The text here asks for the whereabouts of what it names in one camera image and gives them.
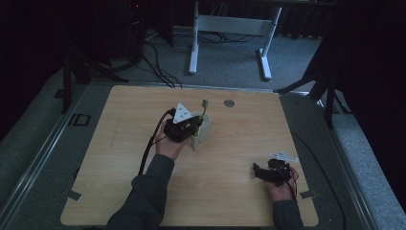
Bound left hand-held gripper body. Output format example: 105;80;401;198
164;102;195;144

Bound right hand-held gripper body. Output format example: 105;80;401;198
261;150;300;188

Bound green and white toothbrush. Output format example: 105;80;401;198
191;99;210;151

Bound white cup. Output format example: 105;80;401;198
192;112;212;144

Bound person's left hand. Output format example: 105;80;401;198
154;122;190;161

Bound person's right hand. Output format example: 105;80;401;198
265;166;301;203

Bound grey tape piece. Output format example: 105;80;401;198
299;190;318;200
60;188;82;202

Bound black tripod stand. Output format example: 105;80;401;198
61;47;130;115
273;37;353;130

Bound red and black gripper cable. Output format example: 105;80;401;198
284;175;299;201

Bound thin black cable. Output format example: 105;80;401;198
290;131;349;224

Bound black floor cables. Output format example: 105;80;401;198
140;30;257;89

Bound white metal desk frame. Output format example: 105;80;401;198
188;0;283;81

